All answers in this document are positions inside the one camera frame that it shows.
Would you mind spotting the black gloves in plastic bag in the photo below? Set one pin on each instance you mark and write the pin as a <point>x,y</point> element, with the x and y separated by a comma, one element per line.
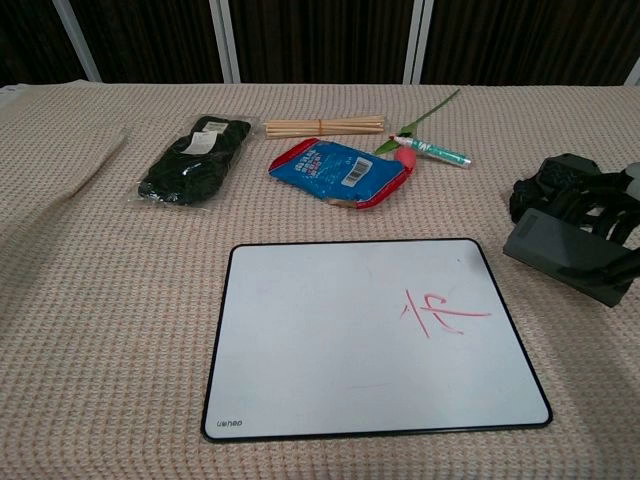
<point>190,170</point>

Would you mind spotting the bundle of wooden sticks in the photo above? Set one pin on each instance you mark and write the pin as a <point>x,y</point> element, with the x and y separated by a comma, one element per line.
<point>325,127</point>

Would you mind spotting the grey board eraser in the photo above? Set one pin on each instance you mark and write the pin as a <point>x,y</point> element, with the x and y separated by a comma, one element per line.
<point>555,245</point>

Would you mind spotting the beige waffle tablecloth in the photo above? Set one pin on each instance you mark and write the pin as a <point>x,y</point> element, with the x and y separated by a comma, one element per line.
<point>100,300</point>

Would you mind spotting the green whiteboard marker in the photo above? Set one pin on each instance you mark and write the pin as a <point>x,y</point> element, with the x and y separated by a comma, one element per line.
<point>440,154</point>

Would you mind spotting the blue and red snack bag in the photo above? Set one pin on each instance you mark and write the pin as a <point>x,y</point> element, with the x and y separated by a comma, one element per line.
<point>330,170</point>

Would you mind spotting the black wrist brace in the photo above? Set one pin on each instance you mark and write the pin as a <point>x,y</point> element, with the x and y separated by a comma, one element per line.
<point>530,197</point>

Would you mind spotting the white frame post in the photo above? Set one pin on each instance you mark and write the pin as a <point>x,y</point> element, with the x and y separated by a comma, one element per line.
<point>225,45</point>
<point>80,45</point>
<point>417,45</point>
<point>635,75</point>

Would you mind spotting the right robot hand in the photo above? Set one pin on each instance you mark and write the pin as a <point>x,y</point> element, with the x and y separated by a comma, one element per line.
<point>615,200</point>

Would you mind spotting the white dry-erase board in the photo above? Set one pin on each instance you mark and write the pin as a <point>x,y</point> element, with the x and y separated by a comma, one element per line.
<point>325,350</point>

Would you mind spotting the artificial pink tulip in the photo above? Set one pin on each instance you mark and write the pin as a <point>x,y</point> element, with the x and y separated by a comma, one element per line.
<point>406,157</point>

